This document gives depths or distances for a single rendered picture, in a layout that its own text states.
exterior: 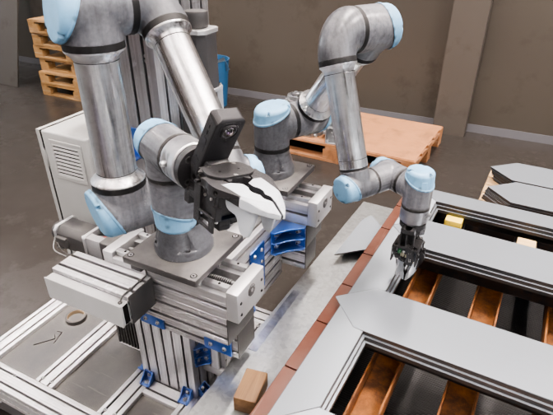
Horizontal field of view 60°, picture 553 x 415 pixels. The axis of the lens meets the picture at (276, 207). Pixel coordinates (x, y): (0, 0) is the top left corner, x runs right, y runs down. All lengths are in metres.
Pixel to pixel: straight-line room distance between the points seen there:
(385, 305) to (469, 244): 0.44
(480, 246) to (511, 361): 0.49
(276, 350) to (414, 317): 0.41
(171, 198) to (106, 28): 0.34
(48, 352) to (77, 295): 0.98
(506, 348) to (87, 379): 1.53
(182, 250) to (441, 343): 0.68
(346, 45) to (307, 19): 4.17
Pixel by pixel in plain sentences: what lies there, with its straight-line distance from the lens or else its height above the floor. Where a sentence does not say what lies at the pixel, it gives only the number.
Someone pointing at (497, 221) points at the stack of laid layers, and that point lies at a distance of 1.92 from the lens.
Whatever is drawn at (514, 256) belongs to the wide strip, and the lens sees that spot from 1.71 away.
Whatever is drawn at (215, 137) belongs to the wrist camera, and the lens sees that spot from 0.65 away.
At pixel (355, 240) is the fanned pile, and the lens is 1.87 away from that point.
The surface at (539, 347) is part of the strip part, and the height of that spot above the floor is 0.85.
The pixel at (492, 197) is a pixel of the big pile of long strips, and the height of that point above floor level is 0.82.
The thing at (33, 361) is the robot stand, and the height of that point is 0.21.
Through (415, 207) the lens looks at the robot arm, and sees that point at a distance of 1.31.
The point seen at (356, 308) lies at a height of 0.85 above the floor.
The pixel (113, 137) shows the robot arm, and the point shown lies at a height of 1.38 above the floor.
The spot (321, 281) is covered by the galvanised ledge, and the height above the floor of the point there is 0.68.
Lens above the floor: 1.75
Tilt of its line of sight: 30 degrees down
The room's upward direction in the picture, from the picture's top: straight up
